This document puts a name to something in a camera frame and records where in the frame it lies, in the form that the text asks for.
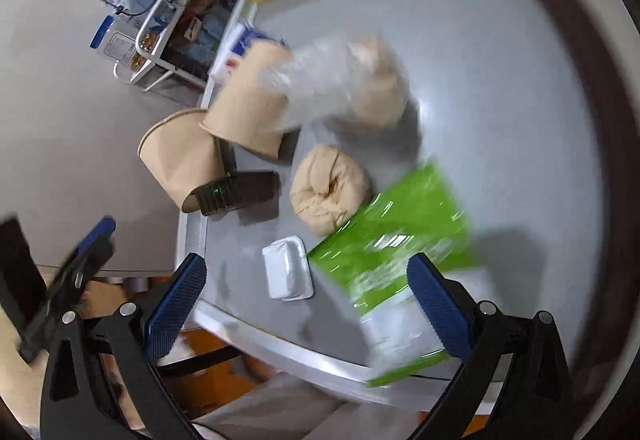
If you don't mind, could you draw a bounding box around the person's left forearm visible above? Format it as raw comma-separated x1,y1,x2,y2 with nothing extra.
0,305,48,431

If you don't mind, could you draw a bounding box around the green snack packet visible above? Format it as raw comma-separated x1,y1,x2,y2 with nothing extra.
306,163,483,388

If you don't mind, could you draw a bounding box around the bare bread bun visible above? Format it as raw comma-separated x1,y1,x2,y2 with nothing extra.
290,144,372,236

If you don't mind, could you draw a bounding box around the clear box with blue label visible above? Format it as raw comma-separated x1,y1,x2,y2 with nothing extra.
90,15,151,71

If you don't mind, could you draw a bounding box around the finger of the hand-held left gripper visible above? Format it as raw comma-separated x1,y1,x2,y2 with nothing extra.
0,217,46,336
19,216,117,361

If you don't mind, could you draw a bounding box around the brown paper cup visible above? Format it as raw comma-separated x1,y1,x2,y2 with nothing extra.
138,109,236,213

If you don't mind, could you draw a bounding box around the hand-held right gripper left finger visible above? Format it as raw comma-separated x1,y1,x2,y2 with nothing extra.
40,253,208,440

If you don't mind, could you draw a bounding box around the black device with green light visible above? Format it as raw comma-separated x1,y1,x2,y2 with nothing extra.
192,170,281,217

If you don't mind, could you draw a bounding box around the white plastic container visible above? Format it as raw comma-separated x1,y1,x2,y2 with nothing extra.
262,235,315,301

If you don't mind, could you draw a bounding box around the blue and white carton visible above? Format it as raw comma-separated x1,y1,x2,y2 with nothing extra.
209,20,286,81

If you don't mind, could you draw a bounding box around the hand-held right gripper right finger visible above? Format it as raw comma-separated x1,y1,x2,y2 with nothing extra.
406,253,573,440

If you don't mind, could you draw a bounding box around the brown cardboard tube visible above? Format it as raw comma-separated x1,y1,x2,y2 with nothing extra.
200,40,293,161

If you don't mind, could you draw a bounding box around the white wire rack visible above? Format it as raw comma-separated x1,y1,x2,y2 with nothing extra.
112,0,256,94

